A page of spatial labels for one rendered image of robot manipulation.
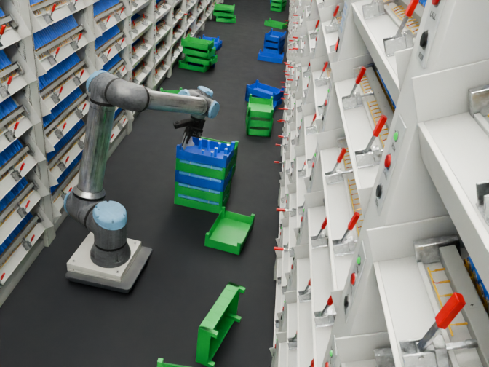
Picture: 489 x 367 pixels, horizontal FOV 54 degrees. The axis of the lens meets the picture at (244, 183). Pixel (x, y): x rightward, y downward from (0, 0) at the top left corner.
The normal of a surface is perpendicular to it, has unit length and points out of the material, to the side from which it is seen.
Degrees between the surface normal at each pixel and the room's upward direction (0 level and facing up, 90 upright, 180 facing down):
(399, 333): 23
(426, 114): 90
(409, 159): 90
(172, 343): 0
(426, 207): 90
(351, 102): 90
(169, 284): 0
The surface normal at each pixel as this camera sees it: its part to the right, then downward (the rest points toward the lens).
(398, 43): -0.09, 0.50
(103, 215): 0.22, -0.79
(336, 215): -0.28, -0.84
